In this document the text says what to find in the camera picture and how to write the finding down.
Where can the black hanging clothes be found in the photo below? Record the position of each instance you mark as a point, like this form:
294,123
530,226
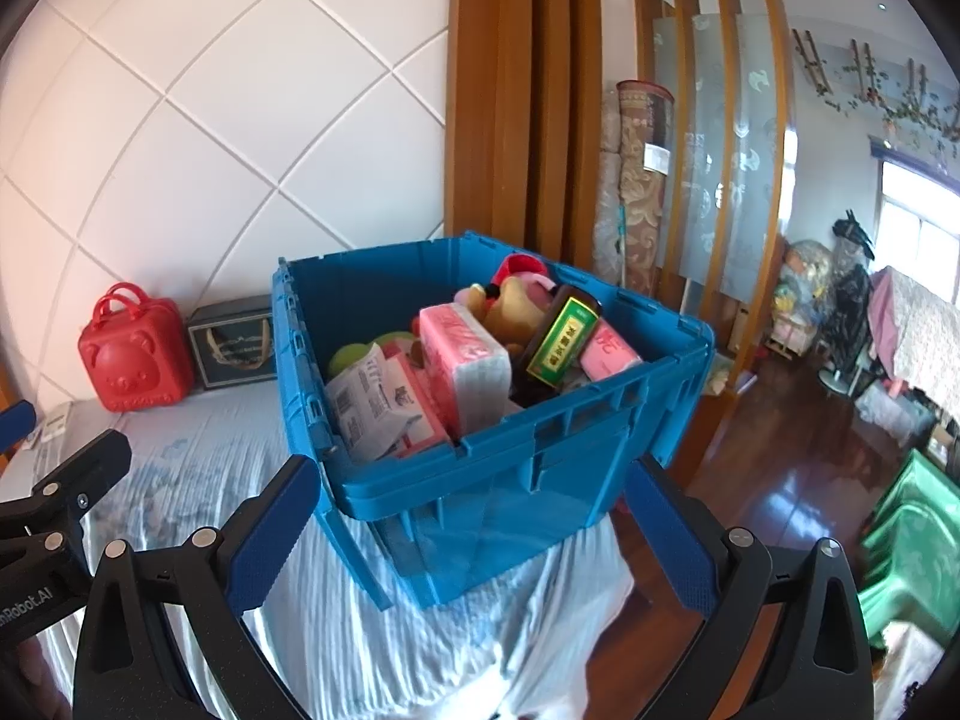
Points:
851,277

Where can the window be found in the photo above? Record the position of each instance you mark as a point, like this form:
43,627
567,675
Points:
915,202

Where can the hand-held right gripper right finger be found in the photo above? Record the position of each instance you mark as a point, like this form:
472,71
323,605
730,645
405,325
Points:
671,540

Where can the yellow duck plush green hood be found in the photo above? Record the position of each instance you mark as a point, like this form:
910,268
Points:
352,356

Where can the brown bear plush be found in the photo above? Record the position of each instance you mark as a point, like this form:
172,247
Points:
517,307

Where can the red bear suitcase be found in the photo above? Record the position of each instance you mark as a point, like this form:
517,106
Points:
131,367

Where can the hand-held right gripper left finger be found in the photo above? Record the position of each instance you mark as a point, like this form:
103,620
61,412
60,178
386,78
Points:
270,532

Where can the blue plastic storage crate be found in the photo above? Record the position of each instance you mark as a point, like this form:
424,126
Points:
525,480

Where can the pink pig plush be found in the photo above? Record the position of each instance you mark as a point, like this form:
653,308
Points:
525,266

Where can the black gift bag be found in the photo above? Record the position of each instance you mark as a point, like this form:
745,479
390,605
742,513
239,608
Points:
229,345

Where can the floral cloth on rack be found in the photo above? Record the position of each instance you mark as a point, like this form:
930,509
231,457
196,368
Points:
922,330

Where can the green plastic stool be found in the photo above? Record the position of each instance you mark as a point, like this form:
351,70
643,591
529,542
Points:
907,540

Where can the wooden partition screen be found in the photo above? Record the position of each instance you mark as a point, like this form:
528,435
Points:
720,165

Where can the plastic wrapped rolled carpet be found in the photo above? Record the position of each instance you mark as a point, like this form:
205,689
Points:
607,217

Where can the patterned rolled carpet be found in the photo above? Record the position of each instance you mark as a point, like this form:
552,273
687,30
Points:
641,165

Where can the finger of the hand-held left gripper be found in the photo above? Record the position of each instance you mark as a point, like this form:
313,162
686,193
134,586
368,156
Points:
16,427
82,476

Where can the wall vine garland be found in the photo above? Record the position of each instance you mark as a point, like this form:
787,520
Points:
877,86

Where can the white wet wipes pack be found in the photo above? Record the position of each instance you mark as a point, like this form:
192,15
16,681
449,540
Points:
367,397

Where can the bag of plush toys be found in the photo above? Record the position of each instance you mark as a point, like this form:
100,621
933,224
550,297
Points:
806,270

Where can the brown bottle with green label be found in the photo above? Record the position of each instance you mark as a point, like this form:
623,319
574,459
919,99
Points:
559,341

